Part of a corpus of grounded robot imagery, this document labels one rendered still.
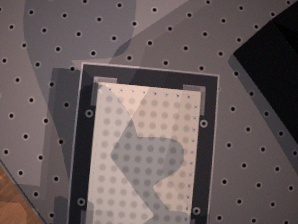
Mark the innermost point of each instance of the grey perforated base plate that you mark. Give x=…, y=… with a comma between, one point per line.
x=42, y=46

